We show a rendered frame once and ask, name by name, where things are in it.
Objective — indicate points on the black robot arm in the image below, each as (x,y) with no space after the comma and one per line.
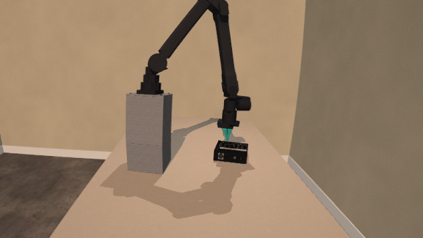
(158,62)

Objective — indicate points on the black lighting desk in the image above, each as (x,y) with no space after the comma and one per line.
(231,152)

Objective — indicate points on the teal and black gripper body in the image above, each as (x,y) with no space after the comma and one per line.
(228,120)

